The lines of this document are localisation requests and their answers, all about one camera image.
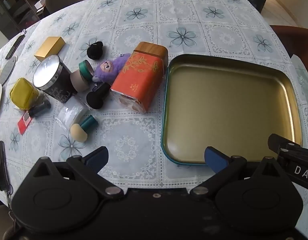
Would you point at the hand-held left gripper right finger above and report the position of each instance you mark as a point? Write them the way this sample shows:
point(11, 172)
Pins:
point(215, 160)

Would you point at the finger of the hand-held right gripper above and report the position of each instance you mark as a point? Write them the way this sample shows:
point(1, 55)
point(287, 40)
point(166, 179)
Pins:
point(281, 143)

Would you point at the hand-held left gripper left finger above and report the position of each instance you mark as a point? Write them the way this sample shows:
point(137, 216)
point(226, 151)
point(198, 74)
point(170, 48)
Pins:
point(97, 158)

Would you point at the white cotton pads packet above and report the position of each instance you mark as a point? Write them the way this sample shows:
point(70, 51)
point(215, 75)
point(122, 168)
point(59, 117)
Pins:
point(71, 112)

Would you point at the gold metal tray teal rim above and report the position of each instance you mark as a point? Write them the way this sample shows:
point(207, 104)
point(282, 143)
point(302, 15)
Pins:
point(231, 105)

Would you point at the black makeup brush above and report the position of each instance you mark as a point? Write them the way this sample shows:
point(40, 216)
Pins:
point(96, 98)

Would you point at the small dark bottle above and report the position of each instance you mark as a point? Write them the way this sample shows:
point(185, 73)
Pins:
point(40, 108)

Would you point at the yellow soft cube pouch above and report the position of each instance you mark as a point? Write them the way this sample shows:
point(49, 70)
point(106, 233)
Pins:
point(23, 93)

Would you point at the red card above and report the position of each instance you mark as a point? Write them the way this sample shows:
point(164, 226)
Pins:
point(24, 123)

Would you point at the orange tea tin wooden lid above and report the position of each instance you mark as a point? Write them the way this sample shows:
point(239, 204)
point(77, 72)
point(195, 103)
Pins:
point(136, 80)

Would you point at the teal ribbon roll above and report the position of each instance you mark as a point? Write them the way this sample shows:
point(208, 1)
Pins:
point(81, 70)

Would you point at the black canister silver lid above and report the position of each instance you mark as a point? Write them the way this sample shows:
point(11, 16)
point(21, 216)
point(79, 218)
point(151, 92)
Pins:
point(52, 80)

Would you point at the purple plush toy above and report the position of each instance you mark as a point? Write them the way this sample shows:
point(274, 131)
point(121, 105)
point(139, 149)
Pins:
point(111, 66)

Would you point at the brown leather armchair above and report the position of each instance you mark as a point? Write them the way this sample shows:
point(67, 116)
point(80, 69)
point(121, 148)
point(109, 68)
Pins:
point(294, 38)

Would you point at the black round powder puff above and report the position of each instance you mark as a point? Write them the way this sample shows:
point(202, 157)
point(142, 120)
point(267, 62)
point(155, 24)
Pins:
point(95, 50)

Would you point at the gold cardboard box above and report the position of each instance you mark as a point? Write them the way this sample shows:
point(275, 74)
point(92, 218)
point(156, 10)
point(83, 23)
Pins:
point(48, 48)

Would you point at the grey round coaster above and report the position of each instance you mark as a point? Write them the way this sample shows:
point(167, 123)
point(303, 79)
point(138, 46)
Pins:
point(7, 70)

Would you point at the black remote control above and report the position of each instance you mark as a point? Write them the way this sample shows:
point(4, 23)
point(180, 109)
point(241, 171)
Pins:
point(15, 46)

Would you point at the dark wooden bookshelf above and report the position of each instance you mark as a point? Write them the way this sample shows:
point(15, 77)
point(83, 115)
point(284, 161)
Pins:
point(13, 2)

